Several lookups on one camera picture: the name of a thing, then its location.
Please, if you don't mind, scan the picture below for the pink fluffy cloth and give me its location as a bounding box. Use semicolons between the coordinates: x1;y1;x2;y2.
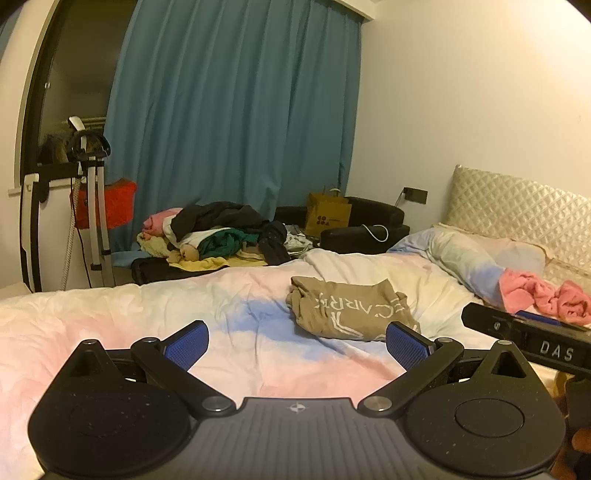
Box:
501;268;591;326

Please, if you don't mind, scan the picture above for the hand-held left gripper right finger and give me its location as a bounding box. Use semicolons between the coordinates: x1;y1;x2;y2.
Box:
358;322;548;414

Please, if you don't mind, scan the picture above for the pile of mixed clothes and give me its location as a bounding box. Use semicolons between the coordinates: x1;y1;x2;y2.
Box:
137;201;320;271

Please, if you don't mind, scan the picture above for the pastel tie-dye pillow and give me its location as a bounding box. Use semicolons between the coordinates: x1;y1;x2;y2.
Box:
387;226;546;306

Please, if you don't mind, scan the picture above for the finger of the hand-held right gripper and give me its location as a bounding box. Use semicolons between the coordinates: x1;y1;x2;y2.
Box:
514;309;591;332
462;302;519;341

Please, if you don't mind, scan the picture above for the white stand with black handles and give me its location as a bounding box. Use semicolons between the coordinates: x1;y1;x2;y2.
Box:
66;116;114;274

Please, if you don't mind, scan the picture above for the black bench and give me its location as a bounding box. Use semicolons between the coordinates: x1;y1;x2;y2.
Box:
131;256;223;285

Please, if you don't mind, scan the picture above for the blue curtain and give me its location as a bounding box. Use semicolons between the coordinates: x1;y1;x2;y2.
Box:
103;0;362;258

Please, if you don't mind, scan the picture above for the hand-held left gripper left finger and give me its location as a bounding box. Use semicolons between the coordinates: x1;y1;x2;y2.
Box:
46;320;236;414

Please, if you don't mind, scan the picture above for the black door frame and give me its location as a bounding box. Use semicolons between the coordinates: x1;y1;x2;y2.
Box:
19;0;80;292

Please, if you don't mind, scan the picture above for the pastel tie-dye duvet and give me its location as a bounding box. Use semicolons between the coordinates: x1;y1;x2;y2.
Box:
0;248;557;464

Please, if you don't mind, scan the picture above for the beige printed t-shirt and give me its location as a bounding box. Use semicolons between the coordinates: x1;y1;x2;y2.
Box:
285;275;422;343

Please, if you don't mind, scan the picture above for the quilted cream headboard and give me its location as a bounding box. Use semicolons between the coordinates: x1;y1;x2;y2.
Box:
444;164;591;283

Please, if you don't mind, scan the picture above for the red fuzzy cloth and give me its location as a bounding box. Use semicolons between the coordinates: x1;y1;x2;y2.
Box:
71;180;139;230

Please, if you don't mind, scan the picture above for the black armchair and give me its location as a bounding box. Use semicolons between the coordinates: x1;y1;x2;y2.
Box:
274;196;411;255

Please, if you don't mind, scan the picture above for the yellow paper bag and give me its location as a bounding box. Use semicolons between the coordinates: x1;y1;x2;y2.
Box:
304;186;353;237

